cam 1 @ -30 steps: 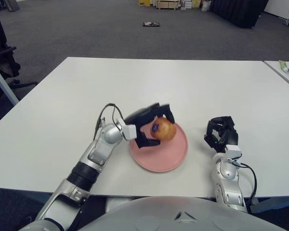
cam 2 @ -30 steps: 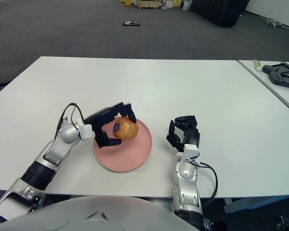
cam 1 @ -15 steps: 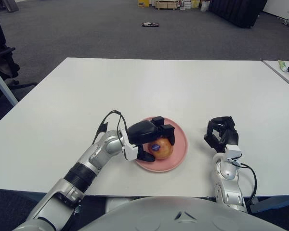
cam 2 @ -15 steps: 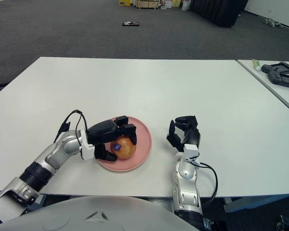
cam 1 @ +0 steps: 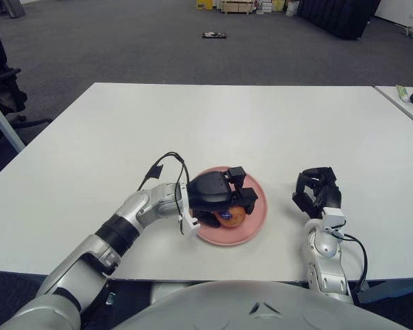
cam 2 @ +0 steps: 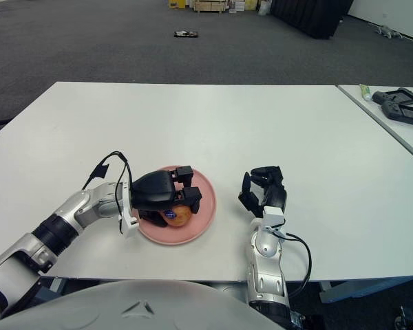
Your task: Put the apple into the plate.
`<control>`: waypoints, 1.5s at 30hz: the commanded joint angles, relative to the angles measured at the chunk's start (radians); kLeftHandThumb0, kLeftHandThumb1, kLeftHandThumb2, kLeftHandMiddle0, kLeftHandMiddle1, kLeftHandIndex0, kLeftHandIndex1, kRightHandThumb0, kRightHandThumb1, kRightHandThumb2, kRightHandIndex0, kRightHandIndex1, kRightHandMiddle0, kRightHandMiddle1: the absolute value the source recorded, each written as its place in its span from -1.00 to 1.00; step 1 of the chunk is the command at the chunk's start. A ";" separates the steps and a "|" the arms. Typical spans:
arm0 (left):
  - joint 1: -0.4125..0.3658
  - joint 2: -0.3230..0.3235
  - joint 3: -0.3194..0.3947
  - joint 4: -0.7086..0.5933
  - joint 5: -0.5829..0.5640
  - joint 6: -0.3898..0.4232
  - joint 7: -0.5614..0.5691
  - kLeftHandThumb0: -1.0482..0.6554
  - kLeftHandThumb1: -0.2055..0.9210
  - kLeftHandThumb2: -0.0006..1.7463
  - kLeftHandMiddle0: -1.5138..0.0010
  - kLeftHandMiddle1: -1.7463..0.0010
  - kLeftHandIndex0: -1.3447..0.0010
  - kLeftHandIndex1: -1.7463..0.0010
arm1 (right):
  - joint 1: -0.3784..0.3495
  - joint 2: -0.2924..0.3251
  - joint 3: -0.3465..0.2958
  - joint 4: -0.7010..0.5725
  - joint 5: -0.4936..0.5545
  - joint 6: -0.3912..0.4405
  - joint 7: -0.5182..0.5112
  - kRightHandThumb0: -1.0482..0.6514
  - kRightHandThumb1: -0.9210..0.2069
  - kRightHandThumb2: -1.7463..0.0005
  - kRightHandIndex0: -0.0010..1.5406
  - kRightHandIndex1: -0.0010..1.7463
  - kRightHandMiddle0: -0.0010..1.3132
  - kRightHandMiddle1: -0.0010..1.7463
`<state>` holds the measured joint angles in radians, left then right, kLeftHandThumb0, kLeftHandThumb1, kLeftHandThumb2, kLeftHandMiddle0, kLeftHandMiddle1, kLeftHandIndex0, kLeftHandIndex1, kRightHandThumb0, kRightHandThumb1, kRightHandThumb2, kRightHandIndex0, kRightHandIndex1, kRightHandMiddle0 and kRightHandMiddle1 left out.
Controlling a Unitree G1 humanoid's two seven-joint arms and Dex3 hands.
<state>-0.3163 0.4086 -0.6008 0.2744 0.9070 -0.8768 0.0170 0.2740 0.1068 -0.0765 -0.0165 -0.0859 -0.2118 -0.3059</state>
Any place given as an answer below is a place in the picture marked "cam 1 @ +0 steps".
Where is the red apple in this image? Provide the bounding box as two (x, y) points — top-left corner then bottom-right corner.
(213, 205), (246, 229)

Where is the black office chair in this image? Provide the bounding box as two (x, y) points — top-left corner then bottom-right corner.
(0, 13), (52, 162)

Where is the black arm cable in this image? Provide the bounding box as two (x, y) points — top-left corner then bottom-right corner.
(136, 151), (191, 237)
(337, 233), (368, 293)

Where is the wooden crate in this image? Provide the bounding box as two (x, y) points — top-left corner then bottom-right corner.
(222, 0), (259, 14)

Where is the white table leg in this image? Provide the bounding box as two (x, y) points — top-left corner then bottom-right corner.
(0, 91), (27, 152)

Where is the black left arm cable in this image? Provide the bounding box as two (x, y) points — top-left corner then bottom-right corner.
(136, 151), (191, 237)

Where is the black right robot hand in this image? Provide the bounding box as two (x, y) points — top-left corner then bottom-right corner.
(291, 166), (343, 221)

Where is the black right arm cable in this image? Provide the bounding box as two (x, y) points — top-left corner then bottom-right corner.
(337, 233), (368, 293)

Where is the black curtain partition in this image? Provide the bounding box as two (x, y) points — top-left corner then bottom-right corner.
(297, 0), (382, 41)

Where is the pink round plate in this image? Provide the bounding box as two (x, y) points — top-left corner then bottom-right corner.
(192, 166), (269, 247)

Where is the silver robot torso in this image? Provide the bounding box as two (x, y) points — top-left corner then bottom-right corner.
(112, 280), (413, 330)

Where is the blue table frame beam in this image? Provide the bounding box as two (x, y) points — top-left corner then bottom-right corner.
(357, 277), (413, 304)

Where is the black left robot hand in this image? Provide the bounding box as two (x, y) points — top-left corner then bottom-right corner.
(187, 166), (260, 230)

